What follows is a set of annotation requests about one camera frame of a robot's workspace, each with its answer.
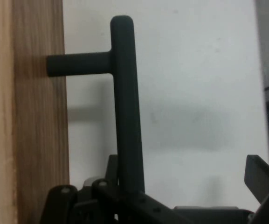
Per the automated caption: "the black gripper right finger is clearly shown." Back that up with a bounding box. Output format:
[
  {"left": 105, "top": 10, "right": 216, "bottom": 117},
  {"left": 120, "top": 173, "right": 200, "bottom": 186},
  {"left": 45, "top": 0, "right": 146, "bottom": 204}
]
[{"left": 244, "top": 154, "right": 269, "bottom": 224}]

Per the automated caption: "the black cabinet bar handle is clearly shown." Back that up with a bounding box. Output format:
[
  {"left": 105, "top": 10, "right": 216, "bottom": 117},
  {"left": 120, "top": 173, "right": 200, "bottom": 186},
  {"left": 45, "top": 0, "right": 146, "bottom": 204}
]
[{"left": 46, "top": 15, "right": 146, "bottom": 195}]

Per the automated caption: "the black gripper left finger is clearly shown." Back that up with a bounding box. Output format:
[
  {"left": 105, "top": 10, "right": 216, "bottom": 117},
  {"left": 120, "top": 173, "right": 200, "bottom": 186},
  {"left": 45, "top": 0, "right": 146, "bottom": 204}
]
[{"left": 40, "top": 154, "right": 172, "bottom": 224}]

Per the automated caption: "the brown wooden cabinet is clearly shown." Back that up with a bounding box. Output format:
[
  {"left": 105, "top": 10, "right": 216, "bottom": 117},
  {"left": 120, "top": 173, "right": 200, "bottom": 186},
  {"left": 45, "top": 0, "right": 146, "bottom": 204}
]
[{"left": 0, "top": 0, "right": 71, "bottom": 224}]

